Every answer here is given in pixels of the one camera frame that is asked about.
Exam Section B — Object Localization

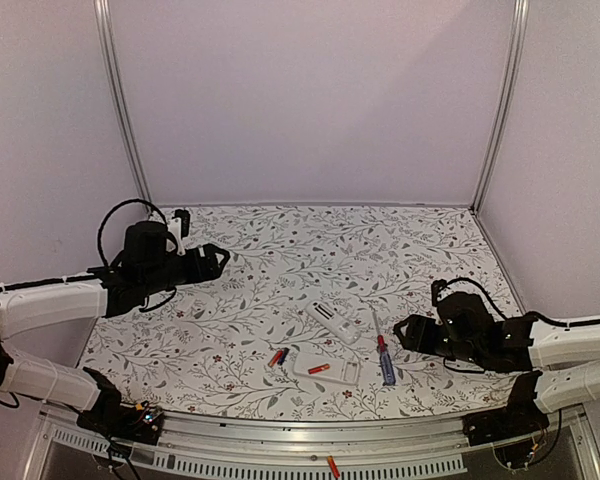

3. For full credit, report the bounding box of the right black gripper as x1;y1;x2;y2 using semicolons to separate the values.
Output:
394;314;483;366

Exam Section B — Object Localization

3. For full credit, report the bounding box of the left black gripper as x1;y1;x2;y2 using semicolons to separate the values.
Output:
141;242;230;296

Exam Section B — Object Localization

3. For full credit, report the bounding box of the red blue screwdriver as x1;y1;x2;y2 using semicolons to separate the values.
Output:
372;311;396;386

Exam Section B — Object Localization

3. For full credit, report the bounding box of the small white remote control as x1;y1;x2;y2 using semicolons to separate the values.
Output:
305;301;361;345

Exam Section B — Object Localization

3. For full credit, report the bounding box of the red orange battery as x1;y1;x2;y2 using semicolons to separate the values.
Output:
327;456;340;479
307;364;330;375

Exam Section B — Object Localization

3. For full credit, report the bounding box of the blue battery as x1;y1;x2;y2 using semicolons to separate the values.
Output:
277;348;290;365

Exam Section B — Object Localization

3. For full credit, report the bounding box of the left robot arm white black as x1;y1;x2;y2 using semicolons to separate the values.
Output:
0;220;231;434

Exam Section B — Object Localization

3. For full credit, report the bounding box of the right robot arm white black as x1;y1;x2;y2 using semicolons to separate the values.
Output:
393;292;600;436

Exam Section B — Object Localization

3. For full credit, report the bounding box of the floral patterned table mat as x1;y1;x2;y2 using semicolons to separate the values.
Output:
81;206;517;421

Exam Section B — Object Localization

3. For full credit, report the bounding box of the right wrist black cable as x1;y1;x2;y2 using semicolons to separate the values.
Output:
444;277;536;321

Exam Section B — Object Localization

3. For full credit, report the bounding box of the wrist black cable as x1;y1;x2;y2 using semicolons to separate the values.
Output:
444;277;536;321
97;198;169;266

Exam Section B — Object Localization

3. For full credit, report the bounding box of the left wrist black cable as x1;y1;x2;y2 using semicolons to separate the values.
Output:
97;198;169;266

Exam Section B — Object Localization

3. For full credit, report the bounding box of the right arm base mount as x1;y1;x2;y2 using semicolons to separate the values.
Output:
462;371;557;470

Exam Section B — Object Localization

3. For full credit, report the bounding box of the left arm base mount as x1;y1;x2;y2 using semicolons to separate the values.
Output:
77;368;164;446

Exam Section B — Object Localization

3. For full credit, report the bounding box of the front aluminium rail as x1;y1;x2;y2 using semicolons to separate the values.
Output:
39;409;596;480

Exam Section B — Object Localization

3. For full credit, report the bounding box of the left aluminium frame post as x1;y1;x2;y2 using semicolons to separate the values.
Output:
93;0;152;201

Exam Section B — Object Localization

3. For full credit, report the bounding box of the aluminium frame post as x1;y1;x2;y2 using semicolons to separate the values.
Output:
471;0;529;216
93;0;152;201

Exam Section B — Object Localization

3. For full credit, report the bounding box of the right aluminium frame post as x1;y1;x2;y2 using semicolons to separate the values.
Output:
471;0;529;216

